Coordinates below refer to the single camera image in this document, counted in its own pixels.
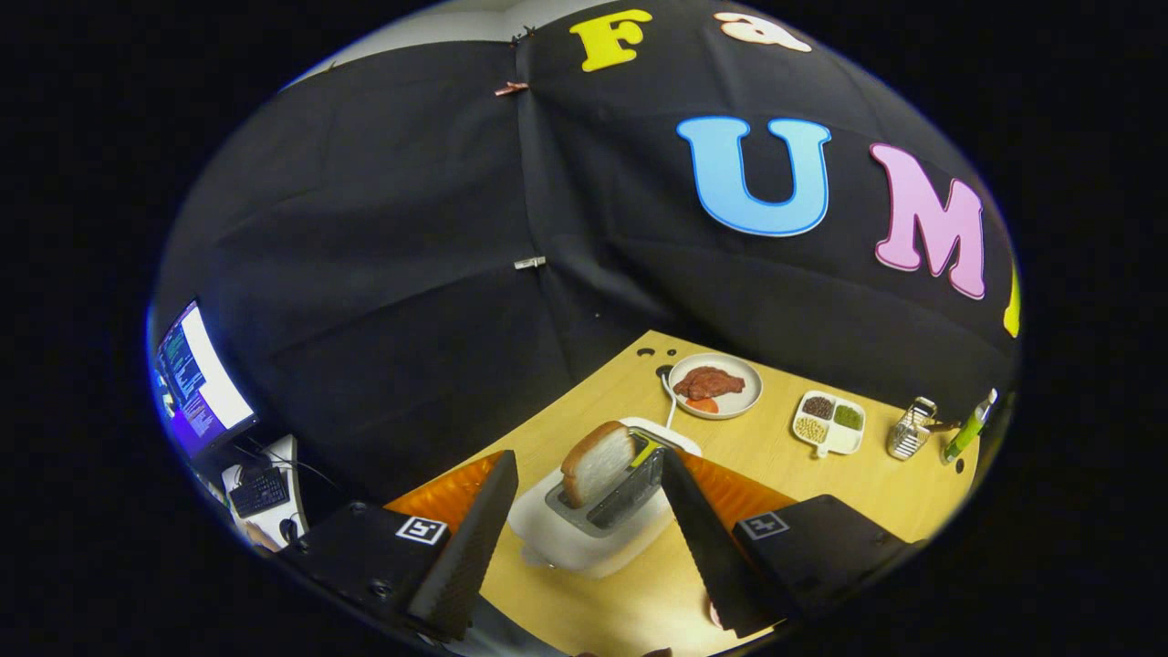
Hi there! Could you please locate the white desk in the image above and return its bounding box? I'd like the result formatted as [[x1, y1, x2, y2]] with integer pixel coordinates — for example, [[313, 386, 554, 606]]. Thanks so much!
[[219, 434, 311, 548]]

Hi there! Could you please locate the white bread slice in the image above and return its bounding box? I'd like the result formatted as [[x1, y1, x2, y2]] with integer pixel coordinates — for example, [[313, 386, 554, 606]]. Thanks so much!
[[559, 421, 640, 509]]

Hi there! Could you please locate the green drink bottle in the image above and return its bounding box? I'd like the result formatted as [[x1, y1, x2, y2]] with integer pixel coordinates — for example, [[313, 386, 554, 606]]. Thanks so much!
[[942, 388, 999, 464]]

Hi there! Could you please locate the red meat slice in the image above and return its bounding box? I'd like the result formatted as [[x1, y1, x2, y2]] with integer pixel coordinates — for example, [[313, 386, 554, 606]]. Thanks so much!
[[673, 366, 746, 402]]

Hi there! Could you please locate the black keyboard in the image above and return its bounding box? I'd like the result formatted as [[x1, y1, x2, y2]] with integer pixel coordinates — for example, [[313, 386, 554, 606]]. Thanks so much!
[[227, 465, 291, 519]]

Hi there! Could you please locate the white toaster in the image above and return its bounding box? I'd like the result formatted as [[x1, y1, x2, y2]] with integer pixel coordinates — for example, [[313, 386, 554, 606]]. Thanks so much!
[[507, 417, 704, 574]]

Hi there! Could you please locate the white divided bean dish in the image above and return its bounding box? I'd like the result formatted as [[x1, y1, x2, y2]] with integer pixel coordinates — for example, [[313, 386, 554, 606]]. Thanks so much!
[[791, 390, 866, 458]]

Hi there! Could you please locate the round grey plate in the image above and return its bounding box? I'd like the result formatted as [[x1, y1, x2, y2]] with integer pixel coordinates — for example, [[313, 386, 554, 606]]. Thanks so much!
[[667, 352, 764, 421]]

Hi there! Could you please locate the metal cutlery holder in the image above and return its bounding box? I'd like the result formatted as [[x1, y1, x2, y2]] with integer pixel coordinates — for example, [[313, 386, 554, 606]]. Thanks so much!
[[886, 396, 939, 461]]

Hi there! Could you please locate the black backdrop cloth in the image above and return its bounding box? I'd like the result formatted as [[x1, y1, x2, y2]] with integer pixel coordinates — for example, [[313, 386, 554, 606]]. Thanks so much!
[[151, 0, 1021, 512]]

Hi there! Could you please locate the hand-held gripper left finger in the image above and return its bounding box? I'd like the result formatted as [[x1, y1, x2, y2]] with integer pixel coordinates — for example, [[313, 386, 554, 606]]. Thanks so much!
[[274, 449, 519, 642]]

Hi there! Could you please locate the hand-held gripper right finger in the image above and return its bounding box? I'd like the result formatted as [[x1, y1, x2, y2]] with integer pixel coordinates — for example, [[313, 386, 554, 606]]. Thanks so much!
[[661, 447, 913, 640]]

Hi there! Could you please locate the computer monitor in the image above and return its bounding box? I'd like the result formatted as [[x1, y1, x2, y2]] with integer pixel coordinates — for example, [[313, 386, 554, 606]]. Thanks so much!
[[151, 299, 259, 460]]

